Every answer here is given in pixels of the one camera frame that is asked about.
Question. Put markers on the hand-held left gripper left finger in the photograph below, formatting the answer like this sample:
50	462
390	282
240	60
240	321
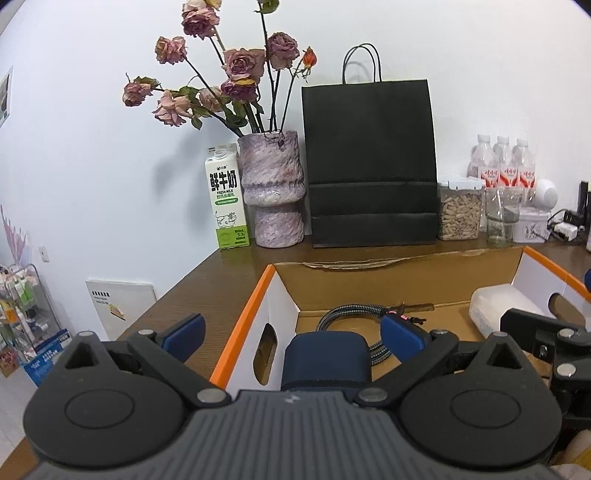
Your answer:
184	334

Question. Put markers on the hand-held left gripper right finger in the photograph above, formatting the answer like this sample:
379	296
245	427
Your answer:
404	339

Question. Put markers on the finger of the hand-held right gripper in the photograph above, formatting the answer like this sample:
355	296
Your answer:
531	330

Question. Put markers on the white plastic box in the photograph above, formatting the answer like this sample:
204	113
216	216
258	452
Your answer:
498	300

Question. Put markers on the orange printed cardboard box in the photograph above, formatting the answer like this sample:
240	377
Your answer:
369	281

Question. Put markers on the navy blue zip case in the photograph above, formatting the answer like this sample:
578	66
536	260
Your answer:
323	360

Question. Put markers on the wooden desk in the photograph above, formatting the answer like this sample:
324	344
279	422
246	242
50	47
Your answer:
207	286

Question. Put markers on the white flat box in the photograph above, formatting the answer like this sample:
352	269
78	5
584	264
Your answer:
120	304

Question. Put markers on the white tin box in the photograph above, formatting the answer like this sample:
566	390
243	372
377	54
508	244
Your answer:
531	228

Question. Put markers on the clear drinking glass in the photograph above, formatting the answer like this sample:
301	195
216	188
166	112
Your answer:
501	230

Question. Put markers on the white charger plug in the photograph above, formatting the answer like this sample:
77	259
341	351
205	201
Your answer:
565	230

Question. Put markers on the white round speaker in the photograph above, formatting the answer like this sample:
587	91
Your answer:
547	194

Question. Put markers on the clear container of seeds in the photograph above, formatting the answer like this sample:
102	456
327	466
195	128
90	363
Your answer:
459	212

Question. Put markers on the tall black block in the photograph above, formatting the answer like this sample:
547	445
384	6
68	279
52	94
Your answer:
584	198

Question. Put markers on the green and white milk carton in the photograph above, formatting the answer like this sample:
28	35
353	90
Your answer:
226	194

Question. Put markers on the red label water bottle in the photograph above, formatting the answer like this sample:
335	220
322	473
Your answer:
480	159
524	161
502	154

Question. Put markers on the mottled purple ceramic vase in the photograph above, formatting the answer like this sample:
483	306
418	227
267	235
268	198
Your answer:
272	184

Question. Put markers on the black paper shopping bag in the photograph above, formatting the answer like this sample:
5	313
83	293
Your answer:
369	161

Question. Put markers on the pale purple decorative grass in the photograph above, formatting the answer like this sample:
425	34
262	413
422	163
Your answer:
14	235

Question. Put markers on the dried pink rose bouquet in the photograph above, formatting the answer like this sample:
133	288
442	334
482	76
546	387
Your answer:
240	62

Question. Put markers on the white wall switch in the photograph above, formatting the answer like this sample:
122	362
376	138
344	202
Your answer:
44	254

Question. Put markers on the wall picture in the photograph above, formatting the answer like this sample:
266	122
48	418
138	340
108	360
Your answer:
5	97

